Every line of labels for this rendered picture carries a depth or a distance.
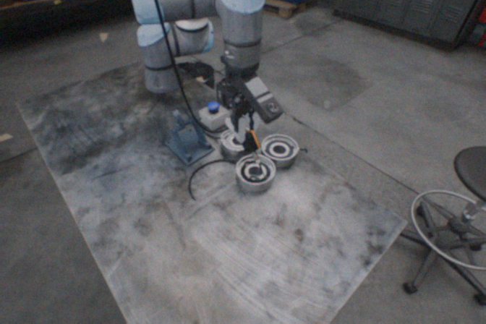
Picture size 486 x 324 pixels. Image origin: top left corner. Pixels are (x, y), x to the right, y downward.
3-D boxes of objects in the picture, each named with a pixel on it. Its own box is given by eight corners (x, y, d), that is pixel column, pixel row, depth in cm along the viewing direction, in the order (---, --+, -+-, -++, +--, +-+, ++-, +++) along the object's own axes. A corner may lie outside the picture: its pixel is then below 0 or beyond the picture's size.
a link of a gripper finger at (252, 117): (246, 122, 76) (243, 95, 69) (262, 133, 73) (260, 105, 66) (237, 128, 75) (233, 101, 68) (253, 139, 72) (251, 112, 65)
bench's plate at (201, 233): (405, 226, 69) (408, 221, 68) (208, 478, 40) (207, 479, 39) (160, 57, 135) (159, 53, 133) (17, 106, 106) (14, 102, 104)
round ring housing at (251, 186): (282, 182, 76) (283, 173, 74) (249, 200, 72) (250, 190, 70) (259, 159, 83) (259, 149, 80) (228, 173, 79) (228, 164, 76)
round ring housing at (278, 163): (265, 172, 79) (267, 162, 76) (257, 147, 87) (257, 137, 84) (301, 166, 81) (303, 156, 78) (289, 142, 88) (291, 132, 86)
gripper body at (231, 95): (239, 92, 71) (239, 46, 62) (264, 108, 66) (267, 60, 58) (215, 105, 67) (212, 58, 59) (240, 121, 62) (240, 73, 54)
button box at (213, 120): (229, 122, 96) (228, 111, 92) (212, 131, 92) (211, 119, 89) (215, 111, 100) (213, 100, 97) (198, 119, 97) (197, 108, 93)
